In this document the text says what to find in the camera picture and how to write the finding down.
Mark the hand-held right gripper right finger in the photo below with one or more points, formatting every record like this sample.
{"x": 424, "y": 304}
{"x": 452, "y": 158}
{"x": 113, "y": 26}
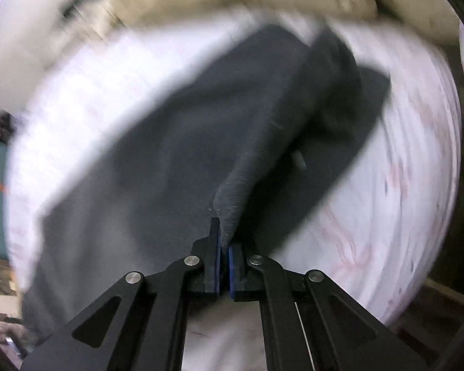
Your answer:
{"x": 232, "y": 274}

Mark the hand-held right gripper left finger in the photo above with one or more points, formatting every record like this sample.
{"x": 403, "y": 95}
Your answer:
{"x": 215, "y": 262}

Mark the dark grey pants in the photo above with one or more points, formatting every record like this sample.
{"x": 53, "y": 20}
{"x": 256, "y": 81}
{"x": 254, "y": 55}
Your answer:
{"x": 170, "y": 154}

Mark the white floral bedsheet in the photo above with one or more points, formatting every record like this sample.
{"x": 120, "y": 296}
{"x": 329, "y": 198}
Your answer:
{"x": 390, "y": 208}

